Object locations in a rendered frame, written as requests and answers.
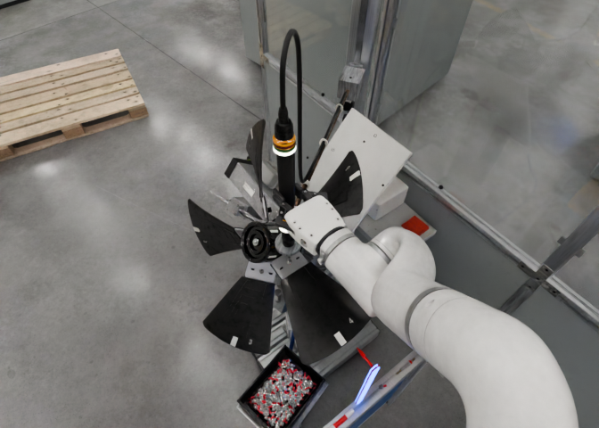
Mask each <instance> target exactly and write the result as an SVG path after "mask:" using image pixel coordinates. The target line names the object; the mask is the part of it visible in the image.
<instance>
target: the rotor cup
mask: <svg viewBox="0 0 599 428"><path fill-rule="evenodd" d="M270 230H278V233H271V231H270ZM280 233H281V230H280V228H279V227H277V226H275V219H274V220H272V221H253V222H250V223H249V224H248V225H247V226H246V227H245V228H244V229H243V231H242V236H241V248H242V253H243V255H244V257H245V258H246V259H247V260H248V261H249V262H252V263H255V264H259V263H268V262H272V261H273V260H275V259H277V258H279V257H280V256H282V254H280V253H279V252H278V251H277V250H276V248H275V244H274V243H275V239H276V237H277V236H278V235H279V234H280ZM255 238H257V239H258V245H257V246H255V245H253V240H254V239H255ZM269 256H276V257H275V258H269Z"/></svg>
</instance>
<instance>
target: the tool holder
mask: <svg viewBox="0 0 599 428"><path fill-rule="evenodd" d="M274 244H275V248H276V250H277V251H278V252H279V253H280V254H282V255H284V256H292V255H295V254H297V253H298V252H299V251H300V249H301V247H302V246H301V245H300V244H299V243H298V242H297V241H295V243H294V245H293V246H292V247H285V246H283V240H282V237H281V234H279V235H278V236H277V237H276V239H275V243H274Z"/></svg>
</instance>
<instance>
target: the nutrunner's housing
mask: <svg viewBox="0 0 599 428"><path fill-rule="evenodd" d="M274 127H275V132H274V135H275V138H276V139H277V140H279V141H289V140H291V139H292V138H293V137H294V131H293V123H292V122H291V119H289V115H288V110H287V107H286V108H285V109H284V110H281V108H280V107H279V110H278V119H277V120H276V122H275V124H274ZM281 237H282V240H283V246H285V247H292V246H293V245H294V243H295V240H294V239H293V238H292V237H291V235H290V234H289V233H284V232H282V231H281Z"/></svg>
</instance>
